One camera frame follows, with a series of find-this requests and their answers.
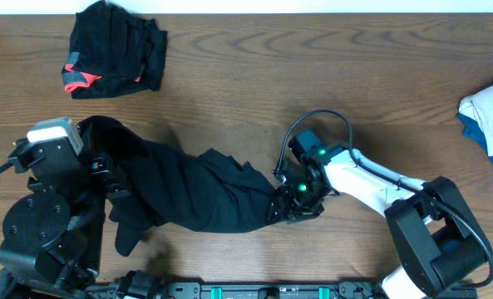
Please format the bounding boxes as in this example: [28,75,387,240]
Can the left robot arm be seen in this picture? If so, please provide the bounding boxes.
[0,137,166,298]

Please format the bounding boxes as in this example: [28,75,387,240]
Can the folded black garment orange trim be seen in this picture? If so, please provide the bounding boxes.
[62,1,168,100]

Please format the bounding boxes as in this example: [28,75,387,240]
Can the black base rail green clamps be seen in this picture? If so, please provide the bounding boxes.
[86,282,479,299]

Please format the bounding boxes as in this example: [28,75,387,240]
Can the black shirt with white logo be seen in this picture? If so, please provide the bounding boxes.
[78,115,279,257]

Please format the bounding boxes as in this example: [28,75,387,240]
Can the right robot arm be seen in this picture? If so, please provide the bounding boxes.
[273,138,493,298]

